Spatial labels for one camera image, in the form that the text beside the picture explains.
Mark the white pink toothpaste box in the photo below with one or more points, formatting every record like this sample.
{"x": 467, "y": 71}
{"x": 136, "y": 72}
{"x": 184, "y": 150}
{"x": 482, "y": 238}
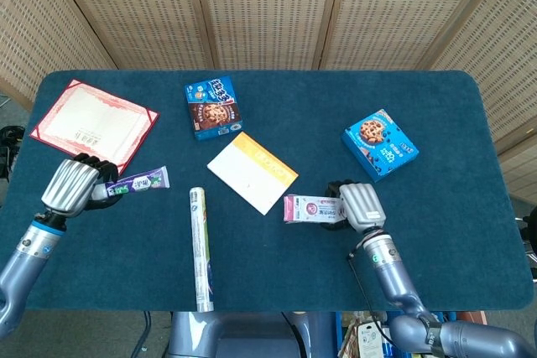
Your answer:
{"x": 310, "y": 209}

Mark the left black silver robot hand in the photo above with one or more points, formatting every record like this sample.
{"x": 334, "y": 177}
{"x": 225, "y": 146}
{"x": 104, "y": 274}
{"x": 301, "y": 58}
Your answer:
{"x": 69, "y": 186}

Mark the blue brown cookie box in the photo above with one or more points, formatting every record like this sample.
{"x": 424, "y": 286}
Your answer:
{"x": 214, "y": 110}

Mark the black equipment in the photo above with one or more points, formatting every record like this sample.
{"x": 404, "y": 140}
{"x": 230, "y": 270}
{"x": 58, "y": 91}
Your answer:
{"x": 6, "y": 152}

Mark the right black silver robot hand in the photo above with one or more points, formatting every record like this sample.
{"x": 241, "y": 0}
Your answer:
{"x": 363, "y": 203}

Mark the red certificate folder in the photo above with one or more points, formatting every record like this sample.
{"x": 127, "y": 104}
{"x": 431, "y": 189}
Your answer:
{"x": 92, "y": 127}

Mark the purple toothpaste tube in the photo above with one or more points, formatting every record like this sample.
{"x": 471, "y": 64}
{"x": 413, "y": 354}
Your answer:
{"x": 142, "y": 182}

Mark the blue chocolate chip cookie box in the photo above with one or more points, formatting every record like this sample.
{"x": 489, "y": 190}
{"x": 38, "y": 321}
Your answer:
{"x": 377, "y": 144}

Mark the white packaged item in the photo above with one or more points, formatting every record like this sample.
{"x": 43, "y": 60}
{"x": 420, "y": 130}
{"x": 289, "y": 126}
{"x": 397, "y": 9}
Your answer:
{"x": 369, "y": 339}

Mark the white cling film roll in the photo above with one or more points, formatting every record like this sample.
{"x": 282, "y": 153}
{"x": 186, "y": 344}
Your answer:
{"x": 200, "y": 249}

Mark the wooden rattan folding screen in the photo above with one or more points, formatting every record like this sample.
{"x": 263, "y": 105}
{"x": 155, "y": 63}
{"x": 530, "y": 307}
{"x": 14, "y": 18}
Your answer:
{"x": 268, "y": 10}

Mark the grey robot torso base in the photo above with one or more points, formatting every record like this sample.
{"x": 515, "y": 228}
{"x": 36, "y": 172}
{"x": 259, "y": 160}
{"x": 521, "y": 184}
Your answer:
{"x": 235, "y": 337}

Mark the blue felt table cover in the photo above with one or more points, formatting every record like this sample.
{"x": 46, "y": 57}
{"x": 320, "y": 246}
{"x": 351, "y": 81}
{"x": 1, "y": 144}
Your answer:
{"x": 293, "y": 257}

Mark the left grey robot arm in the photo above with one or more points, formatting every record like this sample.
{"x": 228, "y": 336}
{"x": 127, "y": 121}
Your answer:
{"x": 21, "y": 261}

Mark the blue plastic crate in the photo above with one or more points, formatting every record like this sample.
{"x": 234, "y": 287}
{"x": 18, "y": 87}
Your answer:
{"x": 342, "y": 333}

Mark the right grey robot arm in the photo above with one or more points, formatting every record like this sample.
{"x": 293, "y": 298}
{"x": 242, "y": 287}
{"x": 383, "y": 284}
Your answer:
{"x": 398, "y": 278}

